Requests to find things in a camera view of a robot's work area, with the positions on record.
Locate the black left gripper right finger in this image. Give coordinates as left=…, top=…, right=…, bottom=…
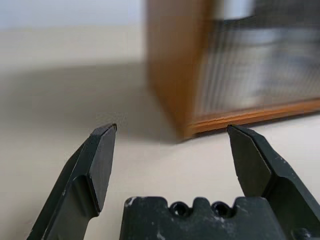
left=226, top=124, right=320, bottom=240

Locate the ribbed clear sliding door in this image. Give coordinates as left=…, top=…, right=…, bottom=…
left=197, top=0, right=320, bottom=120

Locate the brown wooden cabinet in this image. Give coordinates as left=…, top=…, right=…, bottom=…
left=144, top=0, right=320, bottom=141

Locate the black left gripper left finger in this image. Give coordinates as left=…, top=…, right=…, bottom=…
left=29, top=123, right=118, bottom=240

